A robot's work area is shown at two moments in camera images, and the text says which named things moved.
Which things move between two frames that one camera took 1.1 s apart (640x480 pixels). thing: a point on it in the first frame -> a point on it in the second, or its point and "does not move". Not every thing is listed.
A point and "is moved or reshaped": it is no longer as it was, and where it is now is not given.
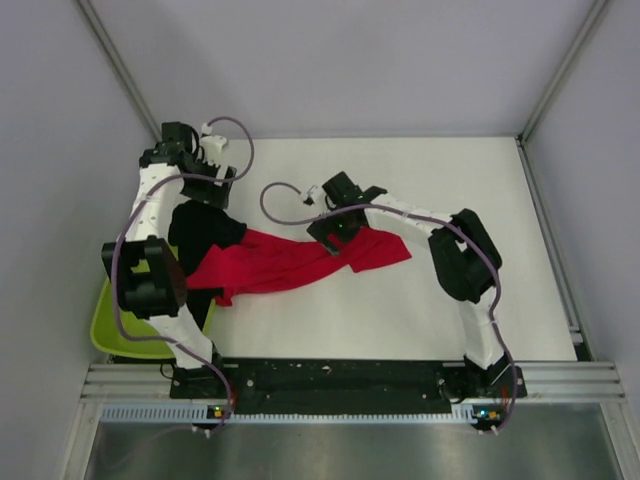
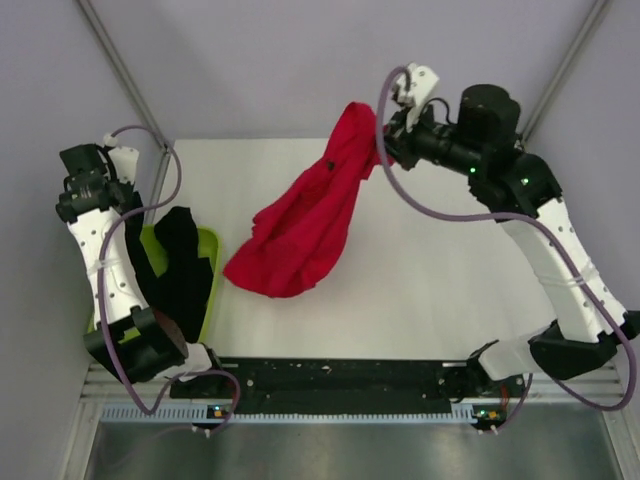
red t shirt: x=254 y=262 -> x=297 y=236
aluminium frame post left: x=118 y=65 does not move
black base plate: x=337 y=385 does not move
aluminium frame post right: x=593 y=16 does not move
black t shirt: x=196 y=227 is moved or reshaped
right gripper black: x=323 y=227 -> x=396 y=138
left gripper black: x=212 y=193 -> x=126 y=189
